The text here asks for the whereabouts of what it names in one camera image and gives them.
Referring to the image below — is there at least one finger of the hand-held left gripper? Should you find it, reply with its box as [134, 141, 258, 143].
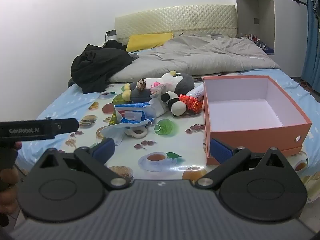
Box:
[51, 117, 79, 137]

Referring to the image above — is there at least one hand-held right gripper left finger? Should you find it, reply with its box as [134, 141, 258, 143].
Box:
[32, 137, 134, 190]

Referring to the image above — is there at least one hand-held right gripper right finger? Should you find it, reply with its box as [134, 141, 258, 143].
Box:
[195, 139, 292, 190]

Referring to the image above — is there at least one blue face mask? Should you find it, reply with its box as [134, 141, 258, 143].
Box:
[96, 122, 150, 145]

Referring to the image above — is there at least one orange cardboard box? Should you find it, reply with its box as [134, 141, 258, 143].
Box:
[202, 75, 313, 166]

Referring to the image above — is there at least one blue tissue packet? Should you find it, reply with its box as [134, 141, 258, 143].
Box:
[114, 102, 157, 125]

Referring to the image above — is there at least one red shiny foil packet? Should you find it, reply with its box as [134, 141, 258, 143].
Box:
[179, 94, 203, 113]

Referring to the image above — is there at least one small panda plush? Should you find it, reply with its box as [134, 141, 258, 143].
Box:
[161, 91, 188, 117]

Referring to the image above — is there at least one white paper towel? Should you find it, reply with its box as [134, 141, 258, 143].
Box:
[149, 97, 170, 118]

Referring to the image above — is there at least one brown cartoon snack packet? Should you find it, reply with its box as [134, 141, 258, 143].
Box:
[136, 78, 148, 91]

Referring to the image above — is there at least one pink unicorn toy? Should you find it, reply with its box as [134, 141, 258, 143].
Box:
[151, 81, 167, 98]

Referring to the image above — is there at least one person's left hand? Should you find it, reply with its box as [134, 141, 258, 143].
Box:
[0, 141, 23, 222]

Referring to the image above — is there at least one green fabric massage hammer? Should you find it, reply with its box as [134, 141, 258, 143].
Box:
[108, 93, 130, 127]

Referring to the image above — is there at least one food printed plastic mat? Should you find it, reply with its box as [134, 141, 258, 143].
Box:
[66, 74, 312, 182]

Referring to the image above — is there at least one white spray bottle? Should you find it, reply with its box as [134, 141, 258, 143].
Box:
[186, 82, 206, 100]

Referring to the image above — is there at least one black clothing pile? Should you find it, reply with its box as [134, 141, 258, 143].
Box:
[71, 44, 138, 94]

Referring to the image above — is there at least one grey white penguin plush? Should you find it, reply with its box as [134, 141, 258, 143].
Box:
[122, 70, 195, 103]

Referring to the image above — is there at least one dark cloth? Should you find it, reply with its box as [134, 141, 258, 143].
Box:
[103, 39, 127, 51]

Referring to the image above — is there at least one grey duvet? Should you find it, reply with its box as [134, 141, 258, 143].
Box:
[109, 35, 282, 83]

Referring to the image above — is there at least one blue tray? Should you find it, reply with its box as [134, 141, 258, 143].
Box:
[259, 41, 275, 55]

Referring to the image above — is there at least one yellow pillow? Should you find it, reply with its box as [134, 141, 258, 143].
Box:
[126, 32, 174, 52]

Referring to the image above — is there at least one row of cosmetic bottles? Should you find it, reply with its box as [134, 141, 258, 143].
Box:
[240, 32, 262, 46]

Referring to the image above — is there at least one cream quilted headboard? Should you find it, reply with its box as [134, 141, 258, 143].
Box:
[114, 4, 237, 46]

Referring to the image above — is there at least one white grey wardrobe cabinet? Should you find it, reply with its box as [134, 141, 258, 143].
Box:
[234, 0, 309, 78]

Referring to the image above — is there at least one white ring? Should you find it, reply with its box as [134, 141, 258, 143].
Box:
[125, 126, 148, 139]

